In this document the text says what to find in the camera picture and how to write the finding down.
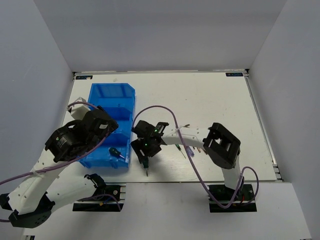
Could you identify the left table corner label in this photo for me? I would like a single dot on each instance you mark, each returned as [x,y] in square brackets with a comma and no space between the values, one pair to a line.
[83,77]

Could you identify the blue plastic divided bin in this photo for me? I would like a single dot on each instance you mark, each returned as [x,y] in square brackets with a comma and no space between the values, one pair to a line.
[116,102]

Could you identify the slim black green screwdriver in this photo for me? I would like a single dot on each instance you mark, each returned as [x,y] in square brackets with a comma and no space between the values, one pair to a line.
[178,147]

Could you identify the right table corner label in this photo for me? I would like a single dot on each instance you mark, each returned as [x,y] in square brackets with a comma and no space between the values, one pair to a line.
[234,74]

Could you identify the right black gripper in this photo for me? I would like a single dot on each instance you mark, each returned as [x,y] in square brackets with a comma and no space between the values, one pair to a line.
[137,145]

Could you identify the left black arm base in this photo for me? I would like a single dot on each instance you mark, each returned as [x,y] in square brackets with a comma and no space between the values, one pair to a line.
[109,200]

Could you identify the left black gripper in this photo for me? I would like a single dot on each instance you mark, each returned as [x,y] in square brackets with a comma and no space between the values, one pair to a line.
[112,126]

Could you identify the stubby green screwdriver orange tip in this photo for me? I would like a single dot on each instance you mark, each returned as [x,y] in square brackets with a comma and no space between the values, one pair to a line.
[115,153]

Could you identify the stubby dark green screwdriver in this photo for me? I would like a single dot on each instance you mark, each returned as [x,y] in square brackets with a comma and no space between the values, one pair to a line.
[145,164]

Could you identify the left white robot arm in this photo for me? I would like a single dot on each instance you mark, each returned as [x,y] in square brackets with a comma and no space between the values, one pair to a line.
[31,203]

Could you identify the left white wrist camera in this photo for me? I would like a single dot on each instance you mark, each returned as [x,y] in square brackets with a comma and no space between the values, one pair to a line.
[78,111]

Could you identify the blue handled precision screwdriver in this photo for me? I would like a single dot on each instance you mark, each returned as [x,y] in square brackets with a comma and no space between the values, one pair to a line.
[188,152]

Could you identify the table corner label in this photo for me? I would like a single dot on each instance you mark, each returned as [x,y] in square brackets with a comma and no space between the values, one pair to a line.
[234,74]
[83,77]

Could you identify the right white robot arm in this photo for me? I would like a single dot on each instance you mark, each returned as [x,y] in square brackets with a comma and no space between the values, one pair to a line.
[222,146]

